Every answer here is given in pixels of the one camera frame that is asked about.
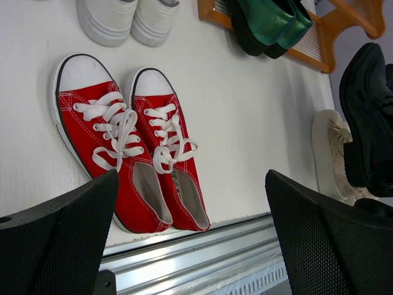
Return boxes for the small white sneaker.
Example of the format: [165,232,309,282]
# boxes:
[130,0,180,47]
[76,0,138,47]

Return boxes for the beige lace sneaker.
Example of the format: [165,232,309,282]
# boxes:
[311,109,377,206]

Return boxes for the aluminium rail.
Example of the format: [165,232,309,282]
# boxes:
[99,213,284,294]

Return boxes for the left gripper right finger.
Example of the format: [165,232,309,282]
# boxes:
[265,170,392,294]

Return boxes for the small white sneaker left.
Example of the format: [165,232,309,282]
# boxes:
[76,0,138,47]

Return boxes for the green loafer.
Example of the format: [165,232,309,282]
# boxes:
[228,0,295,57]
[265,1,313,59]

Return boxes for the small white sneaker right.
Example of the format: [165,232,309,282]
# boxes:
[130,0,180,47]

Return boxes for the black loafer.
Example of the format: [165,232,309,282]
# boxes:
[339,42,392,198]

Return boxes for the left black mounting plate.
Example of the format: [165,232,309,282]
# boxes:
[92,270,117,295]

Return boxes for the wooden shoe shelf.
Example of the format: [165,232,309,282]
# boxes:
[198,1,386,74]

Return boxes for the red canvas sneaker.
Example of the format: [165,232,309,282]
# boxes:
[50,53,173,234]
[124,66,211,232]

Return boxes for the perforated cable duct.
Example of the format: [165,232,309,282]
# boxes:
[172,261,292,294]

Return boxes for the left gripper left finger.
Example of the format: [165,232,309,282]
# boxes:
[1,169,119,294]

